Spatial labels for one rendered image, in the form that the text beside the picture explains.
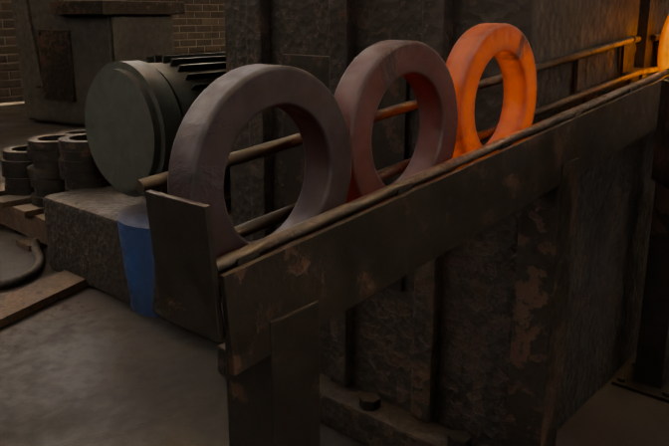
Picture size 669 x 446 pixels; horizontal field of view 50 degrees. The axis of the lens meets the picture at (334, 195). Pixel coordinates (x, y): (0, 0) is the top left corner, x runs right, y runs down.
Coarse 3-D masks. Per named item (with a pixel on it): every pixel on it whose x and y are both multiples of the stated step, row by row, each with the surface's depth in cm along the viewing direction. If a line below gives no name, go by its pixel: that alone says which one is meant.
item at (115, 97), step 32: (128, 64) 193; (160, 64) 202; (192, 64) 203; (224, 64) 211; (96, 96) 203; (128, 96) 192; (160, 96) 189; (192, 96) 197; (96, 128) 206; (128, 128) 195; (160, 128) 189; (96, 160) 209; (128, 160) 198; (160, 160) 191; (64, 192) 230; (96, 192) 230; (128, 192) 205; (224, 192) 213; (64, 224) 220; (96, 224) 207; (64, 256) 224; (96, 256) 211; (96, 288) 215
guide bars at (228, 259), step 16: (640, 80) 119; (608, 96) 108; (560, 112) 97; (576, 112) 99; (528, 128) 90; (544, 128) 93; (496, 144) 84; (448, 160) 77; (464, 160) 78; (416, 176) 72; (432, 176) 74; (384, 192) 68; (400, 192) 70; (336, 208) 64; (352, 208) 65; (304, 224) 60; (320, 224) 62; (272, 240) 58; (288, 240) 59; (224, 256) 54; (240, 256) 55; (256, 256) 56
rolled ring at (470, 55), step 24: (480, 24) 85; (504, 24) 84; (456, 48) 82; (480, 48) 81; (504, 48) 85; (528, 48) 89; (456, 72) 80; (480, 72) 82; (504, 72) 91; (528, 72) 90; (456, 96) 80; (504, 96) 93; (528, 96) 91; (504, 120) 92; (528, 120) 92; (456, 144) 82; (480, 144) 84; (456, 168) 86
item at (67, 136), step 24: (24, 144) 280; (48, 144) 248; (72, 144) 230; (24, 168) 265; (48, 168) 250; (72, 168) 232; (96, 168) 233; (0, 192) 275; (24, 192) 268; (48, 192) 252; (0, 216) 275; (24, 216) 248; (24, 240) 256
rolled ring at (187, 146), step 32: (256, 64) 59; (224, 96) 54; (256, 96) 57; (288, 96) 59; (320, 96) 62; (192, 128) 54; (224, 128) 55; (320, 128) 63; (192, 160) 53; (224, 160) 55; (320, 160) 65; (192, 192) 54; (320, 192) 65; (224, 224) 56; (288, 224) 65
